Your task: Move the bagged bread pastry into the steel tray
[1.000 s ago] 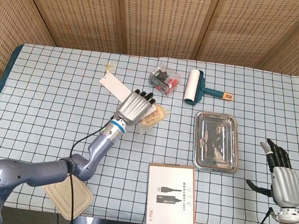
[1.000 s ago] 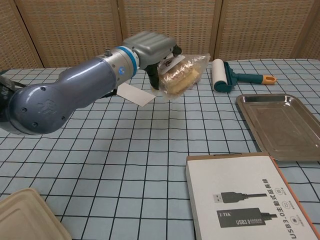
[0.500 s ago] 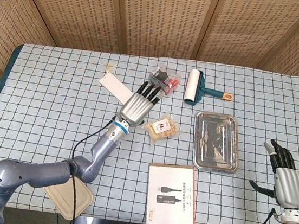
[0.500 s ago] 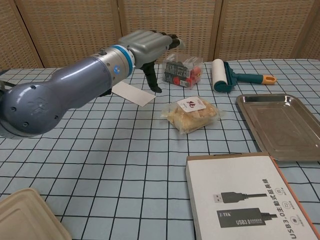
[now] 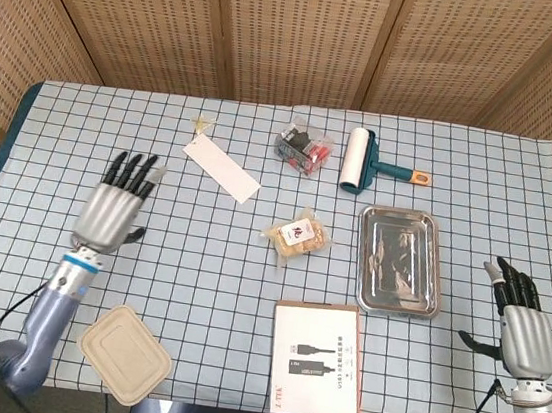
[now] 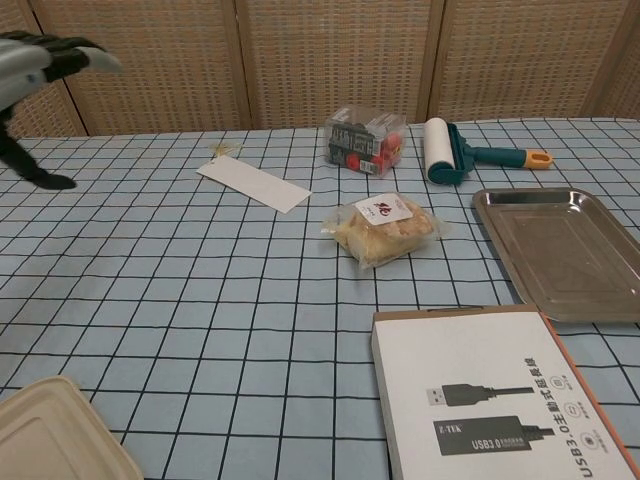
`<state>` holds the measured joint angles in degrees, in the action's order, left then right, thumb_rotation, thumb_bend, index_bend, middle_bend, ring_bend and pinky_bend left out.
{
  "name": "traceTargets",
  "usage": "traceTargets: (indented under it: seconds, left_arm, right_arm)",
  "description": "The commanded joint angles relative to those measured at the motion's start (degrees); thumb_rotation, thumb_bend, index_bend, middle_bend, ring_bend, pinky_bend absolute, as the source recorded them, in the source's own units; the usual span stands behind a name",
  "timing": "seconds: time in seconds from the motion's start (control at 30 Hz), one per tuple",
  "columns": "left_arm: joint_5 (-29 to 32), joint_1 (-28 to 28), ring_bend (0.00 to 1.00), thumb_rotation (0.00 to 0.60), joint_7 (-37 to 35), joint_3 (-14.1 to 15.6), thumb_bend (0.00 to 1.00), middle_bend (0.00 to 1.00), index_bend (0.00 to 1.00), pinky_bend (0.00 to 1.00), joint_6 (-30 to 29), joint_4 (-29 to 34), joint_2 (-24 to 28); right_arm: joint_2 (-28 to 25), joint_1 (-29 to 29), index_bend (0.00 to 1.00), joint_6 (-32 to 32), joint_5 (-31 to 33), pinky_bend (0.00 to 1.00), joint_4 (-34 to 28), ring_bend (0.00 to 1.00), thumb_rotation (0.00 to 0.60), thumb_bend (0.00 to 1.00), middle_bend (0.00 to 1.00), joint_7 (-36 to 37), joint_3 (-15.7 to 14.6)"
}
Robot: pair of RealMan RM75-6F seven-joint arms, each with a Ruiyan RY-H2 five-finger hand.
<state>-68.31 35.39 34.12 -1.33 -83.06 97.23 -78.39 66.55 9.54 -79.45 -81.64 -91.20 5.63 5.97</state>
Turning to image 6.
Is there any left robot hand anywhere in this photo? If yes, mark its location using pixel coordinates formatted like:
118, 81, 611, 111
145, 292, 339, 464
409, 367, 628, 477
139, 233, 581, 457
0, 30, 123, 191

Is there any bread with sticker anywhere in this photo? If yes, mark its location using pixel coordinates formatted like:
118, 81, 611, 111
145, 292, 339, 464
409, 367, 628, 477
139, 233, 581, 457
320, 193, 452, 272

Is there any stainless steel tray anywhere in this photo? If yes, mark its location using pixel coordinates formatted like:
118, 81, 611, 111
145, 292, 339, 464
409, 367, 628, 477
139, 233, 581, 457
471, 187, 640, 324

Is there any woven wooden screen panel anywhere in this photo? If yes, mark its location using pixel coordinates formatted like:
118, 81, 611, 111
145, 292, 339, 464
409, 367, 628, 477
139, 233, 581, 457
582, 0, 640, 120
0, 0, 91, 140
233, 0, 447, 130
427, 0, 632, 124
29, 0, 253, 137

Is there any white paper bookmark with tassel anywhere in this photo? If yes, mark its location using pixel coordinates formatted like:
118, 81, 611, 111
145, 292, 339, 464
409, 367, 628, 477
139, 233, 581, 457
195, 142, 313, 215

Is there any blue checked tablecloth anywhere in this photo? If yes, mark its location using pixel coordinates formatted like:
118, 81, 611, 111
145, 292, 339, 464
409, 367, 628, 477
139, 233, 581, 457
0, 116, 640, 480

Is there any clear plastic battery box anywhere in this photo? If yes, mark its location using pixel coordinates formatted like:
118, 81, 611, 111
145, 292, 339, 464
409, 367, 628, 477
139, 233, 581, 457
324, 104, 408, 178

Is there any beige lidded food container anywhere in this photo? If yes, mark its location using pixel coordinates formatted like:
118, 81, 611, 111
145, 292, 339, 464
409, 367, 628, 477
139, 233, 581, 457
0, 375, 146, 480

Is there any teal lint roller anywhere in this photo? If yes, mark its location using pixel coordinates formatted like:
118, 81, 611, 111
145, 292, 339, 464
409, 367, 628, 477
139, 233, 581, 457
423, 117, 556, 188

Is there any white USB cable box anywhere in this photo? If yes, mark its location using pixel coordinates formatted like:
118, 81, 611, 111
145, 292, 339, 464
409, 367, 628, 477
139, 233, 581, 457
370, 304, 640, 480

